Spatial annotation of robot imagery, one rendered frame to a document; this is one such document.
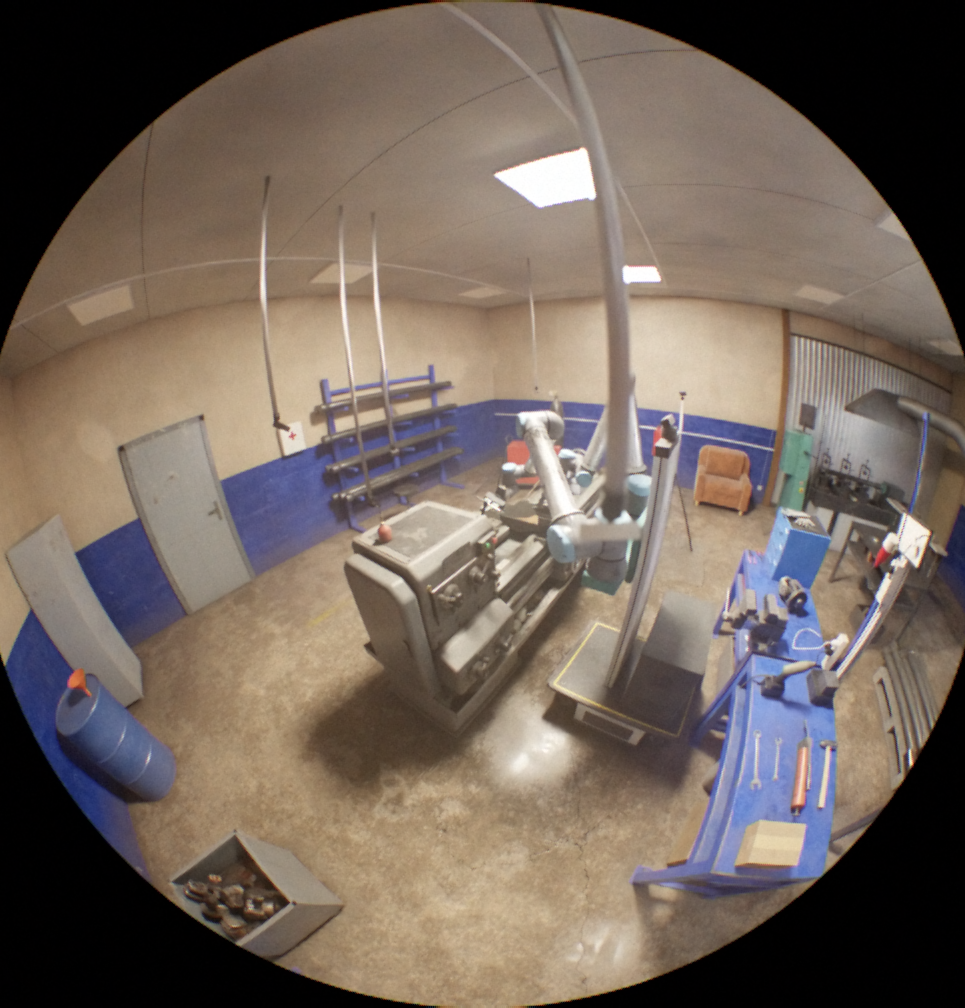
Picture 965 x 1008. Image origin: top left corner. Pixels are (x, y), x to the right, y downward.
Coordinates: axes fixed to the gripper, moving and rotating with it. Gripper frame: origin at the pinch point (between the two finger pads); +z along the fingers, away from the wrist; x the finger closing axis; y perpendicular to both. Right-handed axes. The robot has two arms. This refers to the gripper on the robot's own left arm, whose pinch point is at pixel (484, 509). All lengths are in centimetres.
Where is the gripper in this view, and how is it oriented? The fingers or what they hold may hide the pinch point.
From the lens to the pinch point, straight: 189.3
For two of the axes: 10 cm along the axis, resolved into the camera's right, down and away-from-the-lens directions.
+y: -2.0, 7.5, 6.2
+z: -5.7, 4.2, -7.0
